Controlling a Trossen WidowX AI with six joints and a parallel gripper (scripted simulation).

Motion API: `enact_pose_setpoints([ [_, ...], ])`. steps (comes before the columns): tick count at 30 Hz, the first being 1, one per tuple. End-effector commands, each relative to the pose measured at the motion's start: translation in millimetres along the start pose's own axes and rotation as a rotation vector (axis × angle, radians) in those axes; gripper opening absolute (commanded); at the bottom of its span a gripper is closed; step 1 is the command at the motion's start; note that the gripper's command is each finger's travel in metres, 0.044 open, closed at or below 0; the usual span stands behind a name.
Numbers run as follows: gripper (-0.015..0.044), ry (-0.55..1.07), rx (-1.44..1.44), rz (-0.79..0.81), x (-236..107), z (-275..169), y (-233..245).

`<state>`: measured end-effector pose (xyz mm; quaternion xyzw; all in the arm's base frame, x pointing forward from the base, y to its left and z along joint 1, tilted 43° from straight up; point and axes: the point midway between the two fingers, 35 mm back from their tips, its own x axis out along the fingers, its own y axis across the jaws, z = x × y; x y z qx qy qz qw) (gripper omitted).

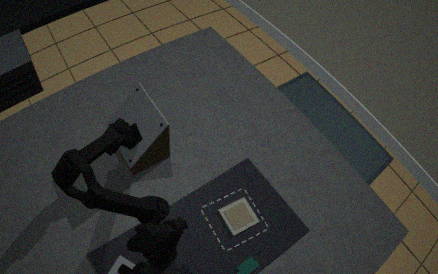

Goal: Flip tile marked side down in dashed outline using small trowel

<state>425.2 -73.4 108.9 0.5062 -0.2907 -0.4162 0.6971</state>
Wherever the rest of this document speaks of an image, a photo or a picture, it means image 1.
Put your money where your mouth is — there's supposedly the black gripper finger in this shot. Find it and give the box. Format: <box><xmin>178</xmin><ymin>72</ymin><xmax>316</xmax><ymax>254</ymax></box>
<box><xmin>158</xmin><ymin>261</ymin><xmax>172</xmax><ymax>274</ymax></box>

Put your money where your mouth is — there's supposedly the beige square tile with dark square centre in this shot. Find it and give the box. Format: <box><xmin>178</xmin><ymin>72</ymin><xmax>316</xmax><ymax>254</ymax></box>
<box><xmin>218</xmin><ymin>198</ymin><xmax>259</xmax><ymax>236</ymax></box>

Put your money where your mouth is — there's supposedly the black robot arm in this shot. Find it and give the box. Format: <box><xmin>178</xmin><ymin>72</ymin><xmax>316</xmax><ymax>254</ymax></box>
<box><xmin>51</xmin><ymin>118</ymin><xmax>188</xmax><ymax>258</ymax></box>

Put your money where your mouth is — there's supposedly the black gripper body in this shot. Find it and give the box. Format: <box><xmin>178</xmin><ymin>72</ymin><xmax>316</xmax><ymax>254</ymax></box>
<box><xmin>131</xmin><ymin>246</ymin><xmax>178</xmax><ymax>274</ymax></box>

